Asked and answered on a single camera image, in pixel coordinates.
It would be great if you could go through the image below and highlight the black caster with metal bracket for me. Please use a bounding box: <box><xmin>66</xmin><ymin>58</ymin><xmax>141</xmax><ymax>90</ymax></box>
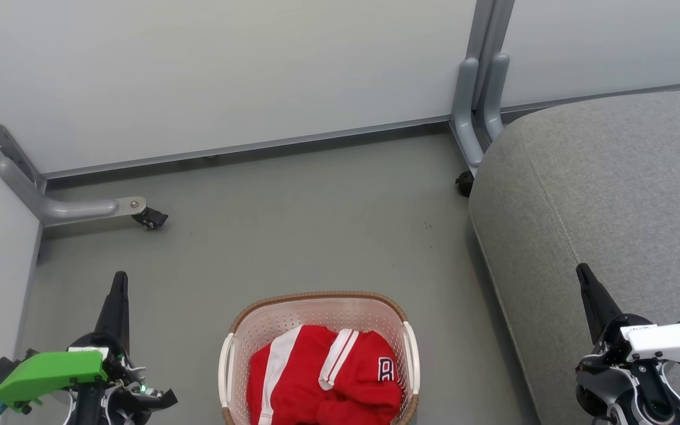
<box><xmin>132</xmin><ymin>207</ymin><xmax>169</xmax><ymax>230</ymax></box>

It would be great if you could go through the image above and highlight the short grey partition foot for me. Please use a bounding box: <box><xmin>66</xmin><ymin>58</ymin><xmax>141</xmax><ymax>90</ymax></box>
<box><xmin>482</xmin><ymin>53</ymin><xmax>511</xmax><ymax>142</ymax></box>
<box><xmin>450</xmin><ymin>57</ymin><xmax>486</xmax><ymax>173</ymax></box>

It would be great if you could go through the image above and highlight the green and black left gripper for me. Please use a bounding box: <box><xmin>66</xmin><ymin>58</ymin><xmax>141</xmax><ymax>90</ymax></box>
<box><xmin>0</xmin><ymin>271</ymin><xmax>178</xmax><ymax>425</ymax></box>

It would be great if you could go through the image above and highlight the red and white jersey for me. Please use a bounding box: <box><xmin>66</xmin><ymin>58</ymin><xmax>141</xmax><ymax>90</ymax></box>
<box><xmin>246</xmin><ymin>324</ymin><xmax>406</xmax><ymax>425</ymax></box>

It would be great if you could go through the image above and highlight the slanted grey partition frame post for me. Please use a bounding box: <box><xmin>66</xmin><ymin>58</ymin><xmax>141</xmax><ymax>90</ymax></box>
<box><xmin>0</xmin><ymin>77</ymin><xmax>47</xmax><ymax>191</ymax></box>

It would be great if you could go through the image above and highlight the grey fabric sofa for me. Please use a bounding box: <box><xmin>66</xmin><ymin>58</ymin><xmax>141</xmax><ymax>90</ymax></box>
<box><xmin>468</xmin><ymin>86</ymin><xmax>680</xmax><ymax>425</ymax></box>

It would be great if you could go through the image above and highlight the white laundry basket brown rim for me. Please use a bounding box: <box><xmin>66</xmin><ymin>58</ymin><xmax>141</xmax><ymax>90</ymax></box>
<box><xmin>218</xmin><ymin>290</ymin><xmax>421</xmax><ymax>425</ymax></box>

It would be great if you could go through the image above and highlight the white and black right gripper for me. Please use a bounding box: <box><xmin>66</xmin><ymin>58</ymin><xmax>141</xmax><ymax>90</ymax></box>
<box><xmin>576</xmin><ymin>263</ymin><xmax>680</xmax><ymax>380</ymax></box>

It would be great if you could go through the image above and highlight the upright grey partition frame post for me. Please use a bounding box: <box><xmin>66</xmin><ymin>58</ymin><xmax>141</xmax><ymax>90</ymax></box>
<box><xmin>466</xmin><ymin>0</ymin><xmax>516</xmax><ymax>113</ymax></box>

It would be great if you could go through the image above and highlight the long grey partition foot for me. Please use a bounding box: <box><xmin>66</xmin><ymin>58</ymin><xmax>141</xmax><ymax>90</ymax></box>
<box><xmin>0</xmin><ymin>156</ymin><xmax>148</xmax><ymax>228</ymax></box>

